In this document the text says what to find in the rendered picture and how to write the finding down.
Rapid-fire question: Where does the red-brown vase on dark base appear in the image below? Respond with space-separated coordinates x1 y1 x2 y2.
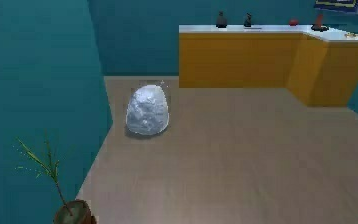
310 13 330 33

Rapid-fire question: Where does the yellow counter with white top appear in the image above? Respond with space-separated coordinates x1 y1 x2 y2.
178 24 358 108

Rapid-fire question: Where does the dark grey bottle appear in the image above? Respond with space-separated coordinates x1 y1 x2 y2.
215 10 228 29

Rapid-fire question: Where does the potted green house plant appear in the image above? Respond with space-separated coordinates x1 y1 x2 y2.
14 133 98 224

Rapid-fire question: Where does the framed blue picture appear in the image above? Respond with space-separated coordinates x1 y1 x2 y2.
313 0 358 15

